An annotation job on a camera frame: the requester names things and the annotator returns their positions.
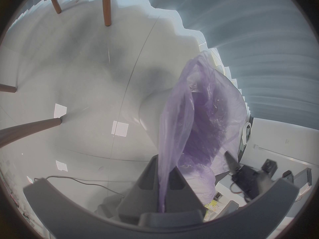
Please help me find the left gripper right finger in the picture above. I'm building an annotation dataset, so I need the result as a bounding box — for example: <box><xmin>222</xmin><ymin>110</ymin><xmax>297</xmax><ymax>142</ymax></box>
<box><xmin>164</xmin><ymin>166</ymin><xmax>206</xmax><ymax>213</ymax></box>

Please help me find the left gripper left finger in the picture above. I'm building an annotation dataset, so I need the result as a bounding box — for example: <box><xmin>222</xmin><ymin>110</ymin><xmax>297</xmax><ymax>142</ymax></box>
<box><xmin>118</xmin><ymin>156</ymin><xmax>160</xmax><ymax>225</ymax></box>

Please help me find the purple plastic bag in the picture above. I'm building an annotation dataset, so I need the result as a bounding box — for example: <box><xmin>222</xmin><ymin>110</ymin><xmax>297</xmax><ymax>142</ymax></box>
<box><xmin>158</xmin><ymin>51</ymin><xmax>248</xmax><ymax>213</ymax></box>

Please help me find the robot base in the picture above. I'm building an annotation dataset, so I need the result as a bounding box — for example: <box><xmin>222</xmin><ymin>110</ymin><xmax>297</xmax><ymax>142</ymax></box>
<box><xmin>95</xmin><ymin>117</ymin><xmax>319</xmax><ymax>221</ymax></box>

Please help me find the white trash bin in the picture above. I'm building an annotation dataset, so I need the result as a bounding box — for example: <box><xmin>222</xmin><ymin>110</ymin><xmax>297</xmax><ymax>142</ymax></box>
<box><xmin>138</xmin><ymin>82</ymin><xmax>250</xmax><ymax>176</ymax></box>

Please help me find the wooden chair with white cushions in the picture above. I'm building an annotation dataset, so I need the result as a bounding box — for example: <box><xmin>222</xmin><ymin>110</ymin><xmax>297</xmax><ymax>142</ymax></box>
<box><xmin>0</xmin><ymin>0</ymin><xmax>112</xmax><ymax>149</ymax></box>

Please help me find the white curtain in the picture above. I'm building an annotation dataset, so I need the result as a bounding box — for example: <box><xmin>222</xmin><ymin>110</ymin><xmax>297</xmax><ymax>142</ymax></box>
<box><xmin>112</xmin><ymin>0</ymin><xmax>319</xmax><ymax>131</ymax></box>

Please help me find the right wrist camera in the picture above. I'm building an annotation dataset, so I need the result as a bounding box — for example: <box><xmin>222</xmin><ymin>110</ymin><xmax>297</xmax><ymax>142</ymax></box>
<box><xmin>260</xmin><ymin>158</ymin><xmax>278</xmax><ymax>177</ymax></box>

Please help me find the thin black cable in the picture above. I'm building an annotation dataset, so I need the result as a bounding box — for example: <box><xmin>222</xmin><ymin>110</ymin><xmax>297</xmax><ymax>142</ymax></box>
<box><xmin>34</xmin><ymin>175</ymin><xmax>125</xmax><ymax>199</ymax></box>

